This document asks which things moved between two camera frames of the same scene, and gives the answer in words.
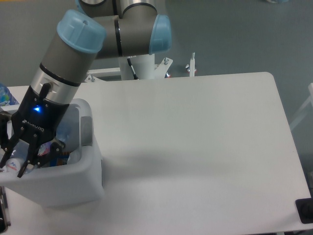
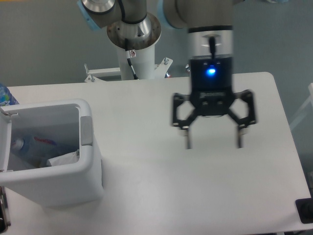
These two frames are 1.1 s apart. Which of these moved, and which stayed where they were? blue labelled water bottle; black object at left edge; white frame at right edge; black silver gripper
Moved: black silver gripper
Stayed: blue labelled water bottle; black object at left edge; white frame at right edge
